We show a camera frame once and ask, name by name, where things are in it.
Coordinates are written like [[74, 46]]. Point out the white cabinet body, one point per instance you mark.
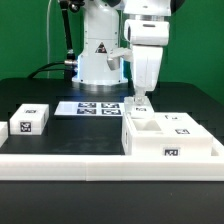
[[143, 137]]

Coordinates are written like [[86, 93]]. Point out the white u-shaped wall fence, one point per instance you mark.
[[112, 168]]

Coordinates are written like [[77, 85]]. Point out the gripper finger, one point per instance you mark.
[[139, 97]]

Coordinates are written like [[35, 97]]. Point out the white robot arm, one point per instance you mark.
[[104, 30]]

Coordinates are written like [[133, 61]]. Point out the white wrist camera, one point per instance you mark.
[[115, 55]]

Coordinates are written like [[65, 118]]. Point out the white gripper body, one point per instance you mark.
[[147, 39]]

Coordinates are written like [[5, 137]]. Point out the white cabinet top block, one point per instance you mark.
[[29, 119]]

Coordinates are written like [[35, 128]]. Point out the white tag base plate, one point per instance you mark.
[[73, 108]]

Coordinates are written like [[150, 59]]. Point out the white cabinet door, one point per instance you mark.
[[180, 125], [138, 107]]

